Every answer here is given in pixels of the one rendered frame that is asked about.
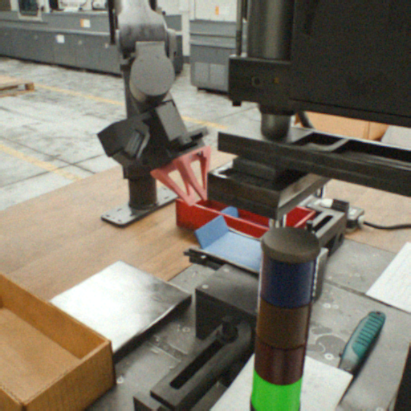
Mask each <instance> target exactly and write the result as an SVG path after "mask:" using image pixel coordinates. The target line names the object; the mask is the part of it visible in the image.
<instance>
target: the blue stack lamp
mask: <svg viewBox="0 0 411 411"><path fill-rule="evenodd" d="M318 261H319V256H318V257H317V258H315V259H313V260H311V261H307V262H304V263H287V262H284V261H279V260H276V259H274V258H271V257H270V256H267V255H266V254H264V253H263V252H262V251H261V258H260V263H261V265H260V272H259V277H260V279H259V286H258V290H259V293H260V295H261V296H262V297H263V298H264V299H265V300H266V301H268V302H271V303H272V304H274V305H276V306H280V307H302V306H304V304H306V303H309V302H310V301H312V300H313V298H314V296H315V283H316V276H317V269H318Z"/></svg>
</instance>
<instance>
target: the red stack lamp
mask: <svg viewBox="0 0 411 411"><path fill-rule="evenodd" d="M307 343H308V339H307V341H306V342H305V343H304V344H302V345H300V346H298V347H294V348H291V349H283V348H278V347H275V346H272V345H269V344H267V343H265V342H264V341H263V340H261V338H260V337H259V336H258V333H257V330H255V340H254V370H255V372H256V374H257V375H259V376H260V377H261V378H262V380H264V381H265V382H267V383H269V384H272V385H279V386H286V385H293V384H295V383H296V382H298V380H299V379H301V378H302V377H303V374H304V369H305V362H306V355H307Z"/></svg>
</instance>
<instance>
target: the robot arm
mask: <svg viewBox="0 0 411 411"><path fill-rule="evenodd" d="M107 11H108V32H109V40H110V45H116V51H117V56H118V58H119V68H120V71H122V75H123V82H124V102H125V113H126V119H124V120H118V121H116V122H113V123H111V124H110V125H108V126H107V127H106V128H104V129H103V130H101V131H100V132H98V133H96V135H97V136H98V138H99V142H100V144H101V146H102V148H103V150H104V152H105V155H106V157H107V158H112V159H113V160H114V161H116V162H117V163H118V164H120V165H121V167H122V176H123V179H128V194H129V199H128V202H126V203H124V204H122V205H119V206H117V207H115V208H113V209H112V210H109V211H108V212H105V213H103V214H101V215H100V216H101V220H102V221H104V222H105V223H107V224H109V225H112V226H115V227H118V228H126V227H128V226H130V225H131V224H133V223H135V222H136V221H139V220H141V219H142V218H145V217H147V216H149V215H150V214H153V213H155V212H157V211H158V210H160V209H161V208H163V207H166V206H168V205H170V204H172V203H174V202H175V199H181V200H182V201H183V202H185V203H186V204H187V205H188V206H192V205H193V204H195V203H196V200H195V193H194V191H195V192H196V193H197V194H198V196H199V197H200V199H202V200H203V201H206V200H208V199H207V173H208V172H209V171H210V154H211V148H210V146H209V145H208V146H206V143H205V140H204V138H202V137H204V136H208V135H210V132H209V129H208V127H207V126H205V127H201V128H198V129H197V130H195V131H193V132H188V131H187V128H186V126H185V123H184V121H183V119H182V118H181V113H180V112H179V110H178V108H177V105H176V104H175V103H174V102H173V97H172V95H171V93H170V89H171V87H172V86H173V81H174V78H176V72H175V71H174V67H173V63H175V62H174V61H173V58H175V57H176V55H177V34H176V31H175V30H170V29H166V24H165V20H164V18H163V16H162V14H157V13H156V0H107ZM114 19H115V22H114ZM115 31H116V33H115ZM205 146H206V147H205ZM203 147H204V148H203ZM195 161H199V162H200V169H201V182H202V187H201V186H200V185H199V182H198V180H197V178H196V176H195V174H194V172H193V168H192V166H191V163H193V162H195ZM176 170H177V171H178V172H179V174H180V175H181V178H182V180H183V182H184V185H185V190H186V193H187V194H186V193H185V192H184V191H183V190H182V189H181V188H180V187H179V186H178V185H176V182H175V181H174V180H173V179H172V178H171V177H170V176H169V173H171V172H173V171H176ZM157 180H158V181H160V182H161V184H162V185H165V186H166V187H159V188H157ZM167 187H168V188H167Z"/></svg>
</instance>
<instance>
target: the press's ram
mask: <svg viewBox="0 0 411 411"><path fill-rule="evenodd" d="M257 108H258V110H259V111H260V112H261V113H262V115H261V120H257V119H252V118H251V119H249V120H247V121H244V122H242V123H239V124H236V125H233V126H231V127H228V128H224V130H220V131H218V151H219V152H223V153H229V154H233V155H237V157H235V158H234V159H233V160H232V161H230V162H227V163H225V164H224V165H220V166H218V167H217V168H214V169H211V171H209V172H208V173H207V199H209V200H211V201H216V202H219V203H222V204H225V205H228V206H233V207H235V208H238V209H240V210H244V211H246V212H249V213H252V214H257V215H260V216H263V217H265V218H269V219H270V221H269V225H270V228H271V229H274V228H276V227H283V226H285V225H286V217H287V213H289V212H290V211H292V209H293V208H295V207H296V206H298V205H299V204H300V203H302V202H303V201H305V200H306V199H307V198H309V197H310V196H311V195H313V197H315V198H317V199H320V198H324V197H325V196H326V193H327V187H328V183H329V182H330V180H332V179H336V180H340V181H343V182H346V183H349V184H353V185H360V186H363V187H367V188H371V189H377V190H381V191H385V192H389V193H395V195H398V196H402V197H409V198H411V148H410V147H405V146H400V145H395V144H387V143H382V142H377V141H373V140H364V139H359V137H354V136H345V135H341V134H335V133H331V132H322V131H317V130H313V129H307V128H299V126H294V125H291V116H285V115H284V112H285V110H282V109H281V108H280V107H275V106H269V105H264V104H257Z"/></svg>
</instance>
